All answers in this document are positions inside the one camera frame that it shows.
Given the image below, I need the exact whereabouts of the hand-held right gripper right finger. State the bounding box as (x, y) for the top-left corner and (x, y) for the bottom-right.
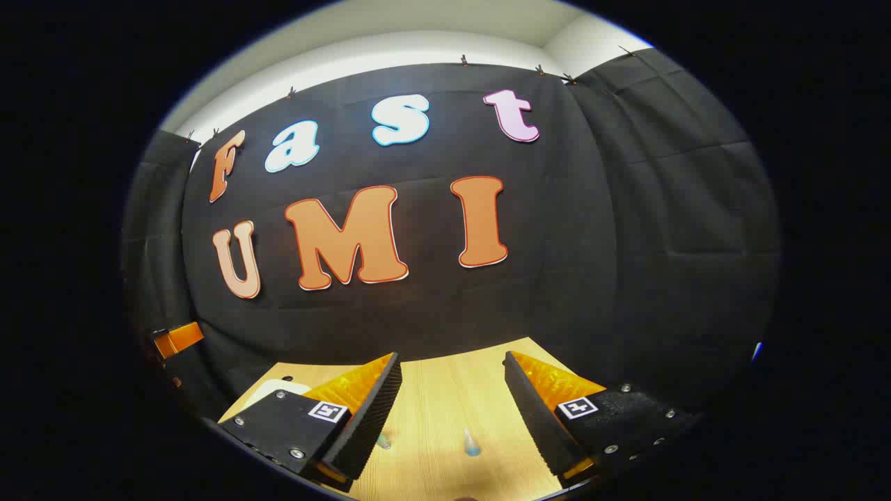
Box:
(503, 350), (704, 488)

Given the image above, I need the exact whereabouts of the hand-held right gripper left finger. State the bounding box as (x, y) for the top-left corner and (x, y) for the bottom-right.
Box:
(218, 351), (404, 493)

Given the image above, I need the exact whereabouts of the cream yellow-trimmed suitcase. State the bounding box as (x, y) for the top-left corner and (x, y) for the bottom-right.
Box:
(244, 378), (312, 411)

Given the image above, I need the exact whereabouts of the black backdrop cloth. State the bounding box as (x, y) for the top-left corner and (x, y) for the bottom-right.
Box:
(122, 47), (782, 422)

